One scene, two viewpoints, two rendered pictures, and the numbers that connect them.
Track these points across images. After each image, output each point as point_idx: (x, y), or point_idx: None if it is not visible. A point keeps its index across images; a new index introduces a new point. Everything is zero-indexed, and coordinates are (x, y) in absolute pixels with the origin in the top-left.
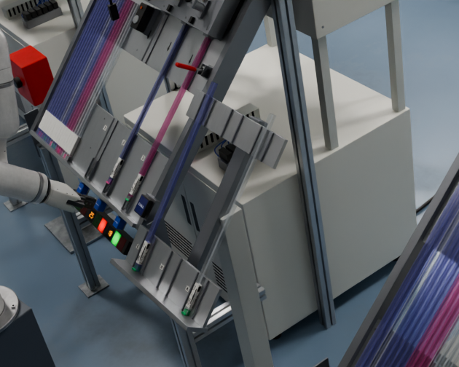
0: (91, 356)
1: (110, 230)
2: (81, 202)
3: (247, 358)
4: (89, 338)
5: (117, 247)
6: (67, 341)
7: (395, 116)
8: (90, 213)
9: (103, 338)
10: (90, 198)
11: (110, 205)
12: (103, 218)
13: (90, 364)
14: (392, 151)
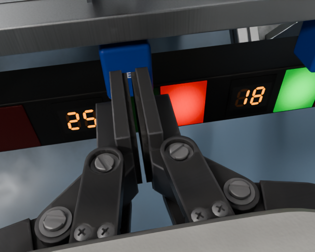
0: (61, 172)
1: (248, 90)
2: (295, 207)
3: None
4: (30, 164)
5: None
6: (16, 190)
7: None
8: (70, 120)
9: (40, 149)
10: (154, 97)
11: (286, 14)
12: (165, 86)
13: (74, 177)
14: None
